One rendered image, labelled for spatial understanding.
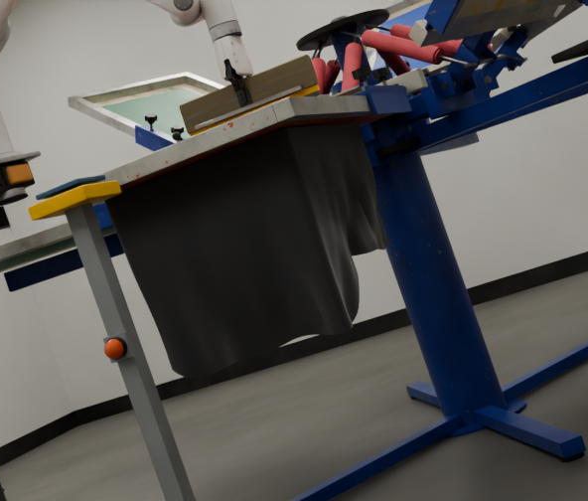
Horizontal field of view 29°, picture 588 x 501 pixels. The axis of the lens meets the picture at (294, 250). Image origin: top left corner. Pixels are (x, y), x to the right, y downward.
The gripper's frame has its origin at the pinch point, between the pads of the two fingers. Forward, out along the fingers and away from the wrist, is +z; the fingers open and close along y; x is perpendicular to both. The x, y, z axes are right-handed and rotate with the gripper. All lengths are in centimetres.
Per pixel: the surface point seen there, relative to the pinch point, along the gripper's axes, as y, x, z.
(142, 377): 71, -9, 52
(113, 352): 75, -10, 45
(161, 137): -103, -79, -13
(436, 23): -33, 42, -5
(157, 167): 52, -2, 14
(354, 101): 14.3, 29.7, 11.6
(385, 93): -8.1, 30.8, 10.2
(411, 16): -212, -6, -37
